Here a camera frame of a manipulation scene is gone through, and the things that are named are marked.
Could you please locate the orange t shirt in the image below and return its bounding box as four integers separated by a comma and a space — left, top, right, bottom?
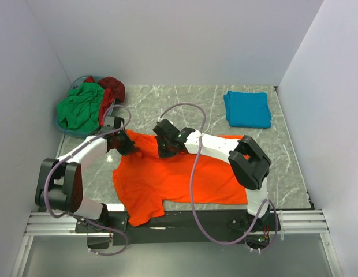
113, 130, 247, 227

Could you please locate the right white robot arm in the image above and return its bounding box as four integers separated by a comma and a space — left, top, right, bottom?
153, 119, 271, 230

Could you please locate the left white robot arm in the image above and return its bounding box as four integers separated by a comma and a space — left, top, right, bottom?
35, 115, 135, 232

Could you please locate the green t shirt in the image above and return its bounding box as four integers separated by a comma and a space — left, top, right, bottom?
56, 83, 105, 132

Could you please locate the dark red t shirt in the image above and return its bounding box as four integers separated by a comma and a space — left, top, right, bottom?
84, 76, 125, 125

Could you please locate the blue plastic basket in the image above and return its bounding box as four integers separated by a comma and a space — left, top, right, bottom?
55, 75, 103, 137

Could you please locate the folded blue t shirt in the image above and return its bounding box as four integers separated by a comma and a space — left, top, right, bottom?
223, 91, 272, 129

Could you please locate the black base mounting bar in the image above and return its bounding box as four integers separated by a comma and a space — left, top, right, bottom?
75, 209, 281, 249

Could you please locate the aluminium frame rail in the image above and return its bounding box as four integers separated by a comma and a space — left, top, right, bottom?
11, 210, 344, 276

